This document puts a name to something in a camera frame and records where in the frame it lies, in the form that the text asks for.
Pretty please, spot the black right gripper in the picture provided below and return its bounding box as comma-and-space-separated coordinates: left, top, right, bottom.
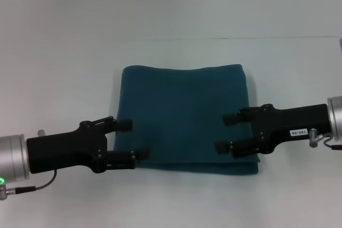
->
214, 104, 332, 160

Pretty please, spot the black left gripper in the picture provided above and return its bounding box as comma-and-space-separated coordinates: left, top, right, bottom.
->
26, 115, 150, 175

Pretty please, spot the blue teal shirt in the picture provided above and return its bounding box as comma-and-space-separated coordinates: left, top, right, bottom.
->
110, 64, 261, 176

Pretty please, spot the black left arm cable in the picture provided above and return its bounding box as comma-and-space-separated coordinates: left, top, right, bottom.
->
0, 169, 58, 201

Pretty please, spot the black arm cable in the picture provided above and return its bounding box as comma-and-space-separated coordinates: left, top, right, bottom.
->
308, 128, 342, 151
0, 169, 58, 201

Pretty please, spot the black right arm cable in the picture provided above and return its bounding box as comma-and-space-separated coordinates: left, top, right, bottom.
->
308, 128, 342, 151

